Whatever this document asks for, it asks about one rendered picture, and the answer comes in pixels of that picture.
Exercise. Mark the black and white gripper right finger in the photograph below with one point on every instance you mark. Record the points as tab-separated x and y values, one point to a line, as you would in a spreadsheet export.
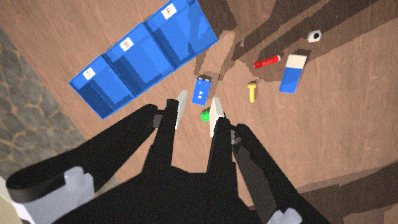
275	198

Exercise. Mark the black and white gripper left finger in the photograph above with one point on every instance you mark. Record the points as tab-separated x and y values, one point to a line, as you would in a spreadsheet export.
45	191

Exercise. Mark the grey hex nut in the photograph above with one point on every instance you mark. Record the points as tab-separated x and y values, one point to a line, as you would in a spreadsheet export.
314	36

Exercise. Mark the blue three-compartment bin rack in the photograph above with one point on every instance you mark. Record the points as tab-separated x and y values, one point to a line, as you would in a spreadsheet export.
140	62

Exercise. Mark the yellow bolt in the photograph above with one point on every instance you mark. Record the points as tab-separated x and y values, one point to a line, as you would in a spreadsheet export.
252	86

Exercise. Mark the blue nine-volt battery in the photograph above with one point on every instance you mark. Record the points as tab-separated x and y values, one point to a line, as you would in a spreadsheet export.
201	91

